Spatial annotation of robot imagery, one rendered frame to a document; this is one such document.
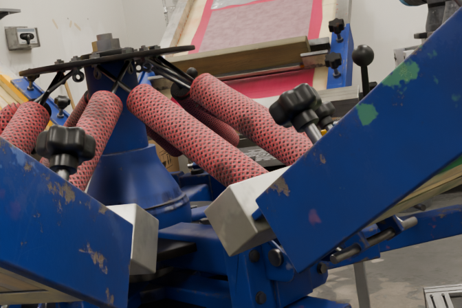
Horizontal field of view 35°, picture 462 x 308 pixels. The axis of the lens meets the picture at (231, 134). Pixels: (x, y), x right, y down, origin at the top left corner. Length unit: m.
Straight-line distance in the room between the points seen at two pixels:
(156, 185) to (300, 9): 1.16
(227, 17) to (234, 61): 0.40
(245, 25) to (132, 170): 1.13
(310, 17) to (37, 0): 3.09
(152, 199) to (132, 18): 5.04
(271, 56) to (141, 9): 4.27
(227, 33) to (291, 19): 0.20
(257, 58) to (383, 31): 3.77
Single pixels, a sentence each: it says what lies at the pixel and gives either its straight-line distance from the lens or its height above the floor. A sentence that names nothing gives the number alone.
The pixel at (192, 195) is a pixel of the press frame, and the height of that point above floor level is 1.02.
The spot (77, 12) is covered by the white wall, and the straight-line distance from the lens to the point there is 5.49.
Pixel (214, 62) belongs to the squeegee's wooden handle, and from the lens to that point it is 1.97.
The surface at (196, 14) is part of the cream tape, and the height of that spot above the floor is 1.44.
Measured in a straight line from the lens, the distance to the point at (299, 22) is 2.19.
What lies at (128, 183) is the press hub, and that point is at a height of 1.10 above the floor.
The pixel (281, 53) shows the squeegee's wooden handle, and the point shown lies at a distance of 1.92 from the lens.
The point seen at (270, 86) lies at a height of 1.18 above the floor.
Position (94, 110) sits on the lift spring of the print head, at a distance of 1.04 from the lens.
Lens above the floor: 1.28
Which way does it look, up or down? 6 degrees down
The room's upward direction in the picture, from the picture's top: 9 degrees counter-clockwise
